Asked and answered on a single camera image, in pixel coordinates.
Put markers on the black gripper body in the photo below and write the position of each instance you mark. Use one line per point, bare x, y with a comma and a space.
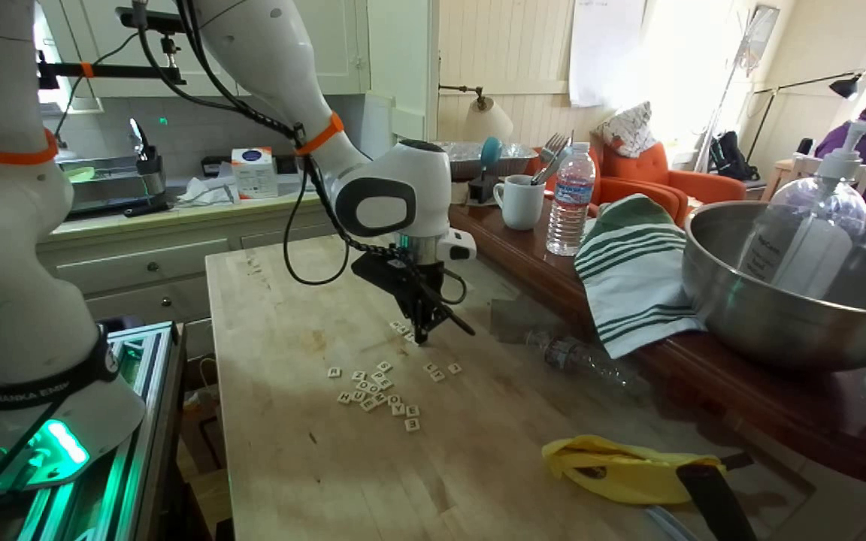
416, 285

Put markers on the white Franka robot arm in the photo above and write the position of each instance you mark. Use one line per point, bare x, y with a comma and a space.
13, 252

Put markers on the white ceramic mug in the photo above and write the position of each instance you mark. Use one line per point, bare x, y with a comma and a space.
521, 201

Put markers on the aluminium foil tray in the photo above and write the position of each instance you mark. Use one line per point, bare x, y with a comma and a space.
480, 155

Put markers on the crushed clear plastic bottle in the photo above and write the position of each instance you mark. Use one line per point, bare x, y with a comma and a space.
573, 357

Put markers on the clear plastic water bottle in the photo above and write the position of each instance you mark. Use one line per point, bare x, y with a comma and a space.
568, 198

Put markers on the white desk lamp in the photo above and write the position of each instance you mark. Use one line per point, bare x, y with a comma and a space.
488, 121

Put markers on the metal utensils in mug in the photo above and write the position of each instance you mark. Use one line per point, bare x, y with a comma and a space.
552, 161

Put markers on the white tape roll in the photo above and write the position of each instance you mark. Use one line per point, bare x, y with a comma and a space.
254, 166

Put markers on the green striped dish towel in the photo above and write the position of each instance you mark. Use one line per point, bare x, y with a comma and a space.
631, 272

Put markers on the white crumpled rags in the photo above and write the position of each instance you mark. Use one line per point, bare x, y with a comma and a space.
207, 190

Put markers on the orange armchair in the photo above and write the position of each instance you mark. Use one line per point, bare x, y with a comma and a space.
654, 180

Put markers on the patterned pillow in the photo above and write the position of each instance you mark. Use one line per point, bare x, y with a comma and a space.
631, 127

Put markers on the white drawer cabinet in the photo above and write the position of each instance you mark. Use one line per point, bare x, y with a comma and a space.
141, 266

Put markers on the dark wooden counter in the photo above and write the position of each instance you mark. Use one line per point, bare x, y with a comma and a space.
752, 400

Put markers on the black bag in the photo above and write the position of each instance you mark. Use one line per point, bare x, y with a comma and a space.
727, 155

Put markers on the large steel mixing bowl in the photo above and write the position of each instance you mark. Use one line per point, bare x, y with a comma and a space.
784, 331

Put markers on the clear pump sanitizer bottle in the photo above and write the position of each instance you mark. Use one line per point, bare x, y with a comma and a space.
812, 241

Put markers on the black floor lamp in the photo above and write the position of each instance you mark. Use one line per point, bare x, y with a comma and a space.
842, 84

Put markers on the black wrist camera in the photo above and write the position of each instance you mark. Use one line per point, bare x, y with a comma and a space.
373, 269

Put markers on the white wall cabinet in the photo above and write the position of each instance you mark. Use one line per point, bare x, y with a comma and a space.
343, 39

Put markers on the white wall paper sheet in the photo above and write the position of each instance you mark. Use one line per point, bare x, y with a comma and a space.
602, 48

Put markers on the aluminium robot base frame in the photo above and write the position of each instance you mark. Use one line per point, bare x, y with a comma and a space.
133, 452

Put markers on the black camera on stand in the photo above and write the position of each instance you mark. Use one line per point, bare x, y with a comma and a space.
147, 18

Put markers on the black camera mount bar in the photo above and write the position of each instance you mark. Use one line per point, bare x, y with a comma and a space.
102, 71

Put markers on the hanging wall picture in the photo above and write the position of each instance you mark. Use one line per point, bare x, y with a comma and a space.
760, 33

